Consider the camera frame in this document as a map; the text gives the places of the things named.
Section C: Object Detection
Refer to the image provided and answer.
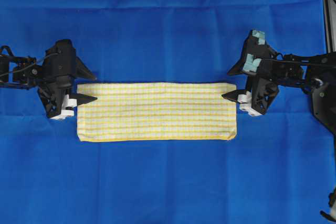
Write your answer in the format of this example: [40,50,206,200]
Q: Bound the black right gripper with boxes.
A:
[222,29,279,116]

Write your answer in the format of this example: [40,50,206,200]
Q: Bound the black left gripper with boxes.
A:
[37,39,97,120]

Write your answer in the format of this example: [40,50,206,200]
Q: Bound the yellow checked towel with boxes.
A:
[77,82,237,142]

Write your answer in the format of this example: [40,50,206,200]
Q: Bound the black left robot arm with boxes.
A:
[1,39,97,120]

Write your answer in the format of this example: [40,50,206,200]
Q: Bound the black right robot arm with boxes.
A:
[222,29,335,134]

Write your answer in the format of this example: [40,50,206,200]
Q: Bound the blue table cloth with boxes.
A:
[1,0,335,223]

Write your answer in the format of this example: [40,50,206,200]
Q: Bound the aluminium frame rail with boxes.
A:
[322,0,335,52]

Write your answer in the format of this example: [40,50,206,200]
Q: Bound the black white corner cable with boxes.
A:
[319,186,336,221]

